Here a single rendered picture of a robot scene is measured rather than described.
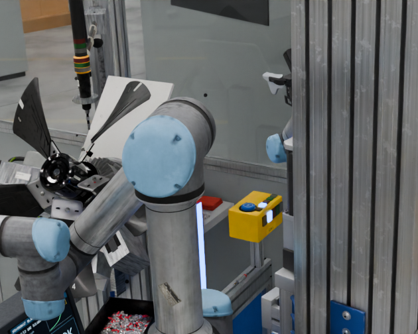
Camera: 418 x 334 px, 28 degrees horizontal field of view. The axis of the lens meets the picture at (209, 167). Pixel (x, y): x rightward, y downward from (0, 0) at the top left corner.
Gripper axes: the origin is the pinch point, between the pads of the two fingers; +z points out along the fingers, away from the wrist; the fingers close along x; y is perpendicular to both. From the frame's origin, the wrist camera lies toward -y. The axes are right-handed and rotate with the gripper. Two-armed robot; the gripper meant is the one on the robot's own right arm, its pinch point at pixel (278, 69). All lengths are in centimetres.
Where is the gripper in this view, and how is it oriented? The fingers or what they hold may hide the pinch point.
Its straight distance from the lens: 243.3
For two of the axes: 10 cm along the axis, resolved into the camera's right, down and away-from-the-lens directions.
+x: 9.0, -3.1, 2.9
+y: 1.7, 8.9, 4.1
